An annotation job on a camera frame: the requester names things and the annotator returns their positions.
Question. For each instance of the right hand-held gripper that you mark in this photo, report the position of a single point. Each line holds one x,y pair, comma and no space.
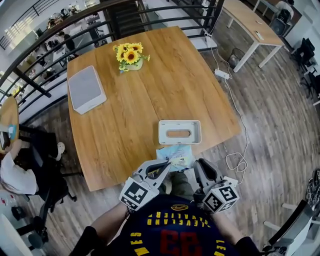
221,197

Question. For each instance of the person's right forearm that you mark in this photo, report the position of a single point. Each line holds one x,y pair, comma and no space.
227,227

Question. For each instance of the white wall plug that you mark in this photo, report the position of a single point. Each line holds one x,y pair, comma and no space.
207,32

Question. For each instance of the small blue packet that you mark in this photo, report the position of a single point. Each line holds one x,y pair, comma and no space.
12,130

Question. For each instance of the person's navy jersey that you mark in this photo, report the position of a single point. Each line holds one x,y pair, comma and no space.
175,225

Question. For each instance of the soft blue tissue pack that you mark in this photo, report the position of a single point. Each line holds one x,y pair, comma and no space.
177,155

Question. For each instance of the black metal railing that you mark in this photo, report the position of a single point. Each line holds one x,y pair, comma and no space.
110,25

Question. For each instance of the dark tablet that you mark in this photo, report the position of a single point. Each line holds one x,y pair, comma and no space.
4,140

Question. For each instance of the sunflowers in cream pot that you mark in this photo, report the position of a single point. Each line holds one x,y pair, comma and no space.
130,56

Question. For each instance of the white grey speaker box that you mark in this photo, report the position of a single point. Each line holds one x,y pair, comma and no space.
85,87

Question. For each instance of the small white flat object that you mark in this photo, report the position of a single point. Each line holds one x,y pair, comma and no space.
258,35

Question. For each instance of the black patterned bag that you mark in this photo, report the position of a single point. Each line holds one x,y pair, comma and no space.
314,186

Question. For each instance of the white power strip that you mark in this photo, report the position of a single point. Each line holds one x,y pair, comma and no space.
222,74

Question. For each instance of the person's left forearm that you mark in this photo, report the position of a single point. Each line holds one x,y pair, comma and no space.
110,222

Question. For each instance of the round wooden table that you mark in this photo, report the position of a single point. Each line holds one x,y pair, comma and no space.
10,110

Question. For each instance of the black office chair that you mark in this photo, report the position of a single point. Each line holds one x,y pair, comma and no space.
306,53
312,83
53,182

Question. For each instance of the wooden table with white legs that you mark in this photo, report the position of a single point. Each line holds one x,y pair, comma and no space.
250,25

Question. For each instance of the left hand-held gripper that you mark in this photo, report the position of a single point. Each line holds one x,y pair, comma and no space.
136,193

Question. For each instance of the person's leg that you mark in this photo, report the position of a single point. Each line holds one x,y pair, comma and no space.
180,183

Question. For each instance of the white tissue box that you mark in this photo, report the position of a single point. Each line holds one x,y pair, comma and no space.
180,124

